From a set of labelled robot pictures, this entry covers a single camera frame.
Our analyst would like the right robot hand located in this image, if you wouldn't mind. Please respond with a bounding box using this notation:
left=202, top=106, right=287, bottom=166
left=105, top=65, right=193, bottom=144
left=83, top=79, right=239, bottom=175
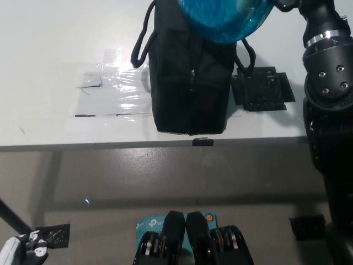
left=272, top=0, right=301, bottom=12

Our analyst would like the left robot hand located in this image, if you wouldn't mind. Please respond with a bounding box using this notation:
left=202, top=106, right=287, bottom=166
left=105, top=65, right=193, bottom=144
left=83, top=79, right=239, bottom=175
left=15, top=230, right=51, bottom=265

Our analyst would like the blue plastic-wrapped plate stack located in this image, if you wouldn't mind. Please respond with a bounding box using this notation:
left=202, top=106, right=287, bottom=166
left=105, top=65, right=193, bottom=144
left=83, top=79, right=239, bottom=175
left=176, top=0, right=274, bottom=44

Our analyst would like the black fabric bag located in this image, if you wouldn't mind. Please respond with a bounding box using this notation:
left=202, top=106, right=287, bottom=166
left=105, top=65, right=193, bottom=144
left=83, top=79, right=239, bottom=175
left=130, top=0, right=256, bottom=136

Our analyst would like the black floor tape patch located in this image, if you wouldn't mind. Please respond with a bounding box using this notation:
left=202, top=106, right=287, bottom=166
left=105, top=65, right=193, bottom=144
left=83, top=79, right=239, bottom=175
left=288, top=216, right=328, bottom=241
left=34, top=223, right=71, bottom=249

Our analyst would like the black table leg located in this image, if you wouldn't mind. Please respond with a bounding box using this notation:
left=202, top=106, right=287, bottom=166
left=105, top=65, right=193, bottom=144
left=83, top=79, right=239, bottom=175
left=0, top=197, right=35, bottom=234

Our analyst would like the large black tape patch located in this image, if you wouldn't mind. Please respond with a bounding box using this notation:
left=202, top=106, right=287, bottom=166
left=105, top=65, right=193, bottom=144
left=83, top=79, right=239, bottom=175
left=231, top=66, right=296, bottom=112

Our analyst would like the teal router box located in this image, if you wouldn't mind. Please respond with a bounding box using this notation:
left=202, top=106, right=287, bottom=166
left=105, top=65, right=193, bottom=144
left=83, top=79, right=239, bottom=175
left=135, top=214, right=220, bottom=257

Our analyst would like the small black tape strip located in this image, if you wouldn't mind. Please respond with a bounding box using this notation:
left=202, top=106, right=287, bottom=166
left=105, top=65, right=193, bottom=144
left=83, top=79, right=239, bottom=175
left=192, top=137, right=215, bottom=146

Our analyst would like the grey tape piece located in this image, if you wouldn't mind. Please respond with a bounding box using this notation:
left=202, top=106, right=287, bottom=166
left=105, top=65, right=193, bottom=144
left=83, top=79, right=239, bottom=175
left=78, top=75, right=104, bottom=91

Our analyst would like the clear plastic film sheet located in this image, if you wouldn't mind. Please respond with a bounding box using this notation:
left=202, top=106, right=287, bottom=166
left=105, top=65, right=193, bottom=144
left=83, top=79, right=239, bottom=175
left=74, top=49, right=155, bottom=118

